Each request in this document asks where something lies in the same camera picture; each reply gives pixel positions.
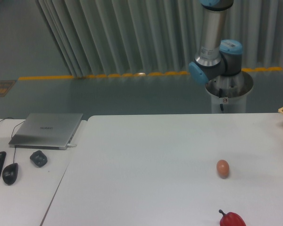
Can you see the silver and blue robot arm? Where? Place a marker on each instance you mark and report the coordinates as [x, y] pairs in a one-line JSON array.
[[215, 56]]

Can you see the red bell pepper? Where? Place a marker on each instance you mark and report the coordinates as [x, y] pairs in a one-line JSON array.
[[231, 219]]

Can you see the brown egg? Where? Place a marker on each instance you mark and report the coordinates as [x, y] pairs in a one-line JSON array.
[[223, 168]]

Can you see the silver closed laptop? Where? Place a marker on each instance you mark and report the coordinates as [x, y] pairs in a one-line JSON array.
[[47, 131]]

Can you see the small black plastic holder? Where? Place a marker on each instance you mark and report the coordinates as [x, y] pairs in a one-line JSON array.
[[39, 158]]

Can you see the black computer mouse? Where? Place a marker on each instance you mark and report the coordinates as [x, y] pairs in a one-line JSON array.
[[10, 173]]

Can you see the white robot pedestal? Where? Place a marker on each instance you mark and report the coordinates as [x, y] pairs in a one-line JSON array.
[[229, 93]]

